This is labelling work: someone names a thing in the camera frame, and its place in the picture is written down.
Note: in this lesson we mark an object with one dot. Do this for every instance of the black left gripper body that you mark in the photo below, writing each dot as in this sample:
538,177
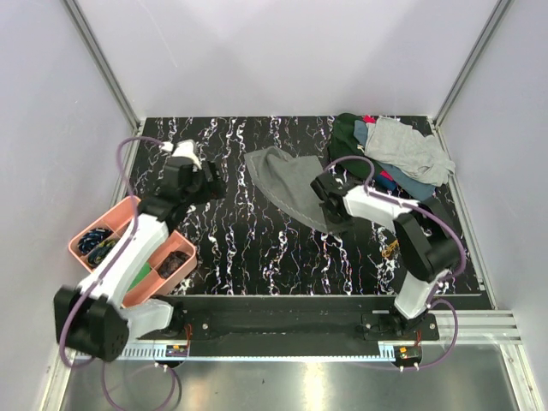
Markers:
199,192

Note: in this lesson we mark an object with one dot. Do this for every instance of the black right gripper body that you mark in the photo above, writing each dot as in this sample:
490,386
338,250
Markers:
338,218

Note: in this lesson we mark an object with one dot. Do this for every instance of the grey cloth napkin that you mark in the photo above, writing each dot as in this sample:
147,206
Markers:
286,182

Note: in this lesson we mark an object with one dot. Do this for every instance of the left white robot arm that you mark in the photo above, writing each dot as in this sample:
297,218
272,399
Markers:
91,318

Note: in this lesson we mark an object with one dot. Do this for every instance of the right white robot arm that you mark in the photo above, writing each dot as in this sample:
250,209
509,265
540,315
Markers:
431,250

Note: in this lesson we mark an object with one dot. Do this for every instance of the dark green garment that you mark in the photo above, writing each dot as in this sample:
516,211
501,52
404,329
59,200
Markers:
343,143

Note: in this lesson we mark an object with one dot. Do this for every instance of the gold spoon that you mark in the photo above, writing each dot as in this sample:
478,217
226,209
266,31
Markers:
390,249

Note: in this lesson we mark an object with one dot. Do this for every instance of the pink compartment tray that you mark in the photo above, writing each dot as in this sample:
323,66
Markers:
118,219

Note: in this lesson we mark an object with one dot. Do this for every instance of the dark brown rolled item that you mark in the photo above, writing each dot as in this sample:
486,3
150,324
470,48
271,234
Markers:
172,263

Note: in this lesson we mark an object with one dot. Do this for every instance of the light grey shirt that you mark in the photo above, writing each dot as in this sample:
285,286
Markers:
419,157

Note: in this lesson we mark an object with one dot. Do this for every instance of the blue garment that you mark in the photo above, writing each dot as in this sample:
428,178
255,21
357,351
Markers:
418,190

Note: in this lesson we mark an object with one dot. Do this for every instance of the green rolled cloth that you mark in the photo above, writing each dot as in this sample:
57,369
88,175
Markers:
143,272

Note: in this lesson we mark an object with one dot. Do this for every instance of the blue patterned rolled sock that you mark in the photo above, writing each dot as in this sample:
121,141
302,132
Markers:
92,238

